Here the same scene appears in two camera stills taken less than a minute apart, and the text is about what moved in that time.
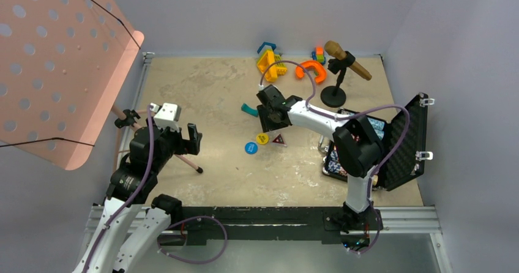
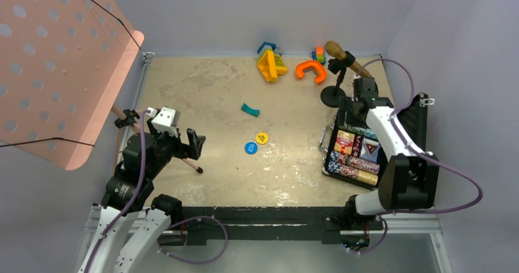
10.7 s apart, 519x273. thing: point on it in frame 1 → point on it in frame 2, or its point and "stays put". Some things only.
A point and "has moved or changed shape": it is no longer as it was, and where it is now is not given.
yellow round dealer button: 262,138 stays put
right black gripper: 267,125 → 345,104
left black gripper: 191,145 stays put
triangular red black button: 279,140 has moved or changed shape
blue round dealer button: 251,148 stays put
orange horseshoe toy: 320,70 stays put
